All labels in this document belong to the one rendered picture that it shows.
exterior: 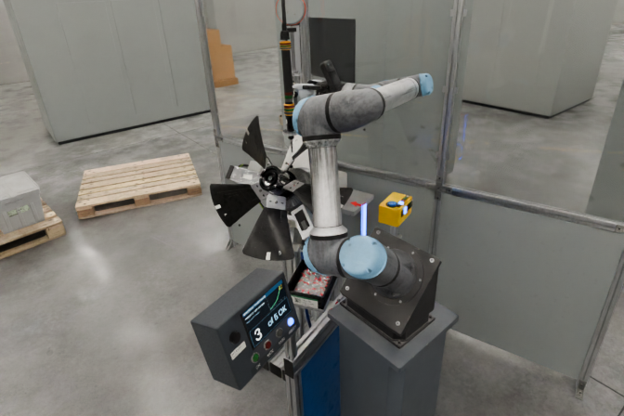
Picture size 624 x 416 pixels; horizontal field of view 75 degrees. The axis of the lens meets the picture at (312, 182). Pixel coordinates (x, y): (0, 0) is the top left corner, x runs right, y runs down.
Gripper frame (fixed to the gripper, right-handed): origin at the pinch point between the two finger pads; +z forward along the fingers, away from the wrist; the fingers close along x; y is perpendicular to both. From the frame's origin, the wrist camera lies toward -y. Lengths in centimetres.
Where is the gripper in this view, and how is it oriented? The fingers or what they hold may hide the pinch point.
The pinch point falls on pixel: (302, 83)
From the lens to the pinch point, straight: 162.3
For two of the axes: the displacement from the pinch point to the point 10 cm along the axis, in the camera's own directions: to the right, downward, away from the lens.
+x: 6.0, -3.5, 7.2
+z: -8.0, -2.2, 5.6
